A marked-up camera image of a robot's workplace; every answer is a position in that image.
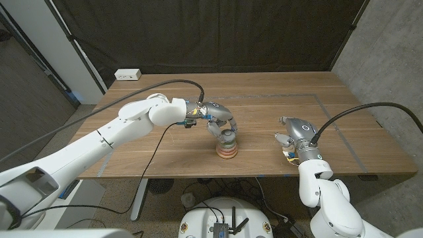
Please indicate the black foot pedal blue pads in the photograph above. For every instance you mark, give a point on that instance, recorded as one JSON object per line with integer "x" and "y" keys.
{"x": 67, "y": 190}

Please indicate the white robot torso base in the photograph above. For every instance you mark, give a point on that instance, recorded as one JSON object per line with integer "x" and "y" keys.
{"x": 198, "y": 218}

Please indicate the smallest beige toy disc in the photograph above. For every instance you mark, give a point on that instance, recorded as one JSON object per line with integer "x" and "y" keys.
{"x": 289, "y": 149}

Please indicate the white table leg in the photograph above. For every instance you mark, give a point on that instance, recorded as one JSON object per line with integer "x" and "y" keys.
{"x": 140, "y": 195}

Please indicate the grey round floor object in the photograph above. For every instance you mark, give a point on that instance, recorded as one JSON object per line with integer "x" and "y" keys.
{"x": 188, "y": 200}

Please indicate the grey tape workspace outline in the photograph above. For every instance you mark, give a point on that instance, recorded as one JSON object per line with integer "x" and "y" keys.
{"x": 264, "y": 96}

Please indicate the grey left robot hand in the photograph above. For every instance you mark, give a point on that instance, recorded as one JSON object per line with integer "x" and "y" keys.
{"x": 216, "y": 112}

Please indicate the small grey toy disc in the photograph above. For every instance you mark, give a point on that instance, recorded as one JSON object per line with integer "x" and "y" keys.
{"x": 228, "y": 136}

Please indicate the large orange toy disc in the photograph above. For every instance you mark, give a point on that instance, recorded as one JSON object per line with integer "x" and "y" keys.
{"x": 227, "y": 157}

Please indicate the green toy disc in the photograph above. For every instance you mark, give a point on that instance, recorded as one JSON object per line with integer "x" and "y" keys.
{"x": 227, "y": 144}

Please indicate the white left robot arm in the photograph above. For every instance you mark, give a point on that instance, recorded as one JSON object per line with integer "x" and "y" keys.
{"x": 99, "y": 145}

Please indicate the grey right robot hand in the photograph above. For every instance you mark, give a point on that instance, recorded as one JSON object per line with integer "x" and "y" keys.
{"x": 300, "y": 132}

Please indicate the dusty pink toy disc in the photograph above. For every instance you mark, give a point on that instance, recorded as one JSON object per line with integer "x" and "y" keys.
{"x": 227, "y": 149}

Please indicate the black round floor fan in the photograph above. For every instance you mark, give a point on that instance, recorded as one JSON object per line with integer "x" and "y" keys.
{"x": 161, "y": 185}

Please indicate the white power strip box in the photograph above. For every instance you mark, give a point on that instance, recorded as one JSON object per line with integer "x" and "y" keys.
{"x": 127, "y": 74}

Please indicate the grey radio box with antennas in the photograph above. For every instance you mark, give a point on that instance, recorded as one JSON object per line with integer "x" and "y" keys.
{"x": 220, "y": 228}

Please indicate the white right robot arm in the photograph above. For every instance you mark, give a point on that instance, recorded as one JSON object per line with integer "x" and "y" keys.
{"x": 330, "y": 198}

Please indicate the black backdrop frame pole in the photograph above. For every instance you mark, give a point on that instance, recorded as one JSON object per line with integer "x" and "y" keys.
{"x": 352, "y": 28}
{"x": 76, "y": 46}

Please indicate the black power brick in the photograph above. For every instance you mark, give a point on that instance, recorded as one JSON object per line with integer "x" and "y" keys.
{"x": 287, "y": 228}

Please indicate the black fabric backdrop curtain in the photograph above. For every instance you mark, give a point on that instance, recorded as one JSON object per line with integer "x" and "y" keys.
{"x": 215, "y": 33}

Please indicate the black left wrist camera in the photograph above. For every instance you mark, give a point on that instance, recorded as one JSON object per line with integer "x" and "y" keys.
{"x": 190, "y": 123}

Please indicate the coral red toy disc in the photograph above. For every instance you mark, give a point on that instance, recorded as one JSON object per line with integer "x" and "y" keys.
{"x": 227, "y": 153}

